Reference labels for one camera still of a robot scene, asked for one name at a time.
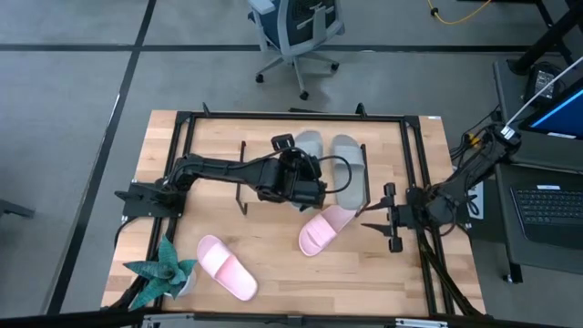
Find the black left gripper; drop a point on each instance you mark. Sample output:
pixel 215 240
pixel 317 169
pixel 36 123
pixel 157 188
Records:
pixel 300 182

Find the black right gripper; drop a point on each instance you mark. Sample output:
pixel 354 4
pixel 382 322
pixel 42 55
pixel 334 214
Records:
pixel 403 216

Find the grey foam slide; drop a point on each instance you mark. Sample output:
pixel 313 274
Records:
pixel 309 141
pixel 348 146

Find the pink foam slide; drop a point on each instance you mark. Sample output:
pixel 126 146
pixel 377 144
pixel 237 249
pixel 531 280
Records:
pixel 319 232
pixel 228 269

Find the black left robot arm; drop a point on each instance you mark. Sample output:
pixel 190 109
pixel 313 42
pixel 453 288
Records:
pixel 218 171

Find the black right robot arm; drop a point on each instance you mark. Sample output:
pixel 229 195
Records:
pixel 473 164

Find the white label sticker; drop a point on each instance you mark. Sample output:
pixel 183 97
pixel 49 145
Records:
pixel 476 200

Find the grey mesh office chair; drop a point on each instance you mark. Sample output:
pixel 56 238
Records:
pixel 296 27

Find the black laptop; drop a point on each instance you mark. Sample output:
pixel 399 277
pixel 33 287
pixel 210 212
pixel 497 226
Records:
pixel 546 209

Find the potted teal snake plant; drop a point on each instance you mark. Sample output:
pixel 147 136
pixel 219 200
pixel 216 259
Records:
pixel 164 273

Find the laptop computer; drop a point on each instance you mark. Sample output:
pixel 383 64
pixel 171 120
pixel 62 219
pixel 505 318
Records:
pixel 546 152

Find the flat computer monitor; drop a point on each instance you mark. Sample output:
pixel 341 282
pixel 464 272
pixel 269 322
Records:
pixel 560 114

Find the black power adapter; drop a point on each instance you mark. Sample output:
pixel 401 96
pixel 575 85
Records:
pixel 543 84

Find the black stand leg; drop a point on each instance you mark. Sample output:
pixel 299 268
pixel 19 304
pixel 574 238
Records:
pixel 546 36

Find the black rig crossbar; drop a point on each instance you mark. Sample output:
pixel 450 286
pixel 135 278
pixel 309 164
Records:
pixel 68 320

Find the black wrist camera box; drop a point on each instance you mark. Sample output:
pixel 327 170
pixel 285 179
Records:
pixel 282 142

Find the wooden shelf black metal frame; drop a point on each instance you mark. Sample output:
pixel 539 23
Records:
pixel 264 146

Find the black aluminium table frame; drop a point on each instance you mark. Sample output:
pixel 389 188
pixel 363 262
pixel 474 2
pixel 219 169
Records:
pixel 296 115

